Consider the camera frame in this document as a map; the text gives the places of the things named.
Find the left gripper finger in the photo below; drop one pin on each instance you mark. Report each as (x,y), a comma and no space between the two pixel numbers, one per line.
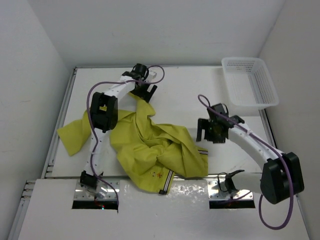
(146,96)
(152,88)

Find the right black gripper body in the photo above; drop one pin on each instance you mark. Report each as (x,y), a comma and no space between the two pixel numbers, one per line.
(210,133)

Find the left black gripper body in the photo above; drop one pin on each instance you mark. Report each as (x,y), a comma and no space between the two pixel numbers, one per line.
(138,91)

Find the yellow-green trousers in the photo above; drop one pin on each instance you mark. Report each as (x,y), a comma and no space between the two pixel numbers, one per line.
(150,153)

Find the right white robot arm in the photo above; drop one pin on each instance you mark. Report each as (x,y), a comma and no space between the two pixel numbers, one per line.
(279,171)

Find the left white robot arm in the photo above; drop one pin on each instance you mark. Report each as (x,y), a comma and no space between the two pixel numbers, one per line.
(102,109)

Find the white perforated plastic basket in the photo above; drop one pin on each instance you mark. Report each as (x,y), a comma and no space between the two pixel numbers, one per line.
(249,84)

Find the white front cover board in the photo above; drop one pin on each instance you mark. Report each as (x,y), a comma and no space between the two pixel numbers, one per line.
(183,214)

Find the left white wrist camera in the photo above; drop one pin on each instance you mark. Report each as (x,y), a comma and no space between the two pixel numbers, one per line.
(151,76)

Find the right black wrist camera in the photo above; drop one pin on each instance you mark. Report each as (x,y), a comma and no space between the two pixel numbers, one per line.
(221,108)

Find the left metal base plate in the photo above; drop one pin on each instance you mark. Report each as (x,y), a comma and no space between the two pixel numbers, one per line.
(102,192)

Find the aluminium table frame rail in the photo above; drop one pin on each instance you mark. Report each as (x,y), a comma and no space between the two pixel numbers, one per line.
(48,164)

